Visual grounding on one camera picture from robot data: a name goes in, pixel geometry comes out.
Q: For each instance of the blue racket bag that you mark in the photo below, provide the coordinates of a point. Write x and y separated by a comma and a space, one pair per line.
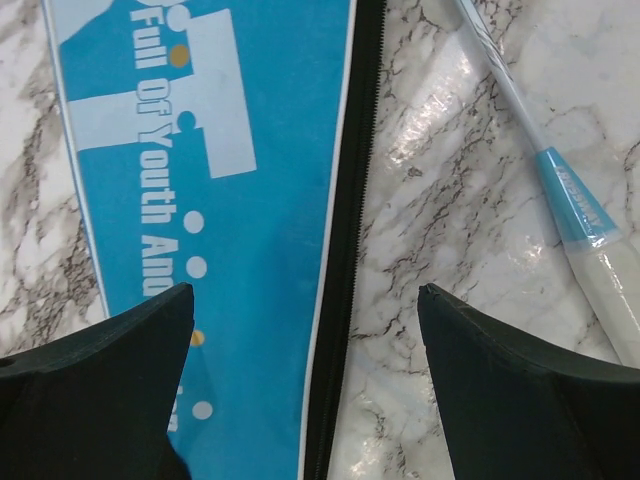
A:
226, 144

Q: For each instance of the badminton racket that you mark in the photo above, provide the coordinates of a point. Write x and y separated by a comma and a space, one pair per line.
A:
603, 260

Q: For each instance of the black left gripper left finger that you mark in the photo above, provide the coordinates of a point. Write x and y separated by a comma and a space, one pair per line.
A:
96, 404

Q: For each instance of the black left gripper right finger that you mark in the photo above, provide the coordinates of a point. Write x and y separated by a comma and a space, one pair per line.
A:
514, 406

